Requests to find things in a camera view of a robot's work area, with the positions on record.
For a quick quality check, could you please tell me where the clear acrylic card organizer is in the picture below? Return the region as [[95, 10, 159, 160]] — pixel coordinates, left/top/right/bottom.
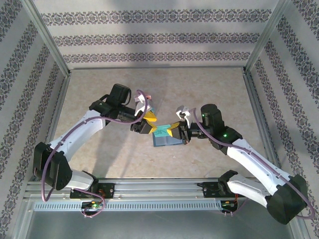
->
[[144, 93, 157, 116]]

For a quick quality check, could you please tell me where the aluminium corner post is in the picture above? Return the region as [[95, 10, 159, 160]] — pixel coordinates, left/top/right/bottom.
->
[[245, 0, 292, 74], [21, 0, 72, 77]]

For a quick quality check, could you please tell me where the aluminium table side rail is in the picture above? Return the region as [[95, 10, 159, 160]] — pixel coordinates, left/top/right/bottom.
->
[[243, 69, 284, 180], [34, 72, 72, 181]]

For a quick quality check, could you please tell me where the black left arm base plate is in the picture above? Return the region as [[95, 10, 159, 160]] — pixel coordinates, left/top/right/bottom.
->
[[69, 183, 116, 200]]

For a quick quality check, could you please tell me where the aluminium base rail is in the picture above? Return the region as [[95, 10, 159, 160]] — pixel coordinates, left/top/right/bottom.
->
[[23, 177, 296, 200]]

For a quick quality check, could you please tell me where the small controller board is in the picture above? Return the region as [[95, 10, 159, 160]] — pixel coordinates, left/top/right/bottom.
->
[[80, 200, 105, 210], [221, 200, 239, 209]]

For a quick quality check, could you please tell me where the aluminium table back rail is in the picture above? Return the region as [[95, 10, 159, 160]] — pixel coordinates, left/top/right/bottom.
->
[[69, 65, 246, 71]]

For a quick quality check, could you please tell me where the grey slotted cable duct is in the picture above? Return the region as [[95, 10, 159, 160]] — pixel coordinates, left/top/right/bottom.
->
[[33, 200, 223, 212]]

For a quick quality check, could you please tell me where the grey metal panel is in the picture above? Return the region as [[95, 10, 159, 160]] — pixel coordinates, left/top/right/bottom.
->
[[23, 199, 297, 239]]

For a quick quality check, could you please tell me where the teal card holder wallet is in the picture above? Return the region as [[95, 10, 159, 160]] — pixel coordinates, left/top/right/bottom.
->
[[152, 122, 187, 148]]

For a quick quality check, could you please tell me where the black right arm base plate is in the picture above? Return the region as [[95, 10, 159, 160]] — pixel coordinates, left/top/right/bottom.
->
[[199, 181, 248, 199]]

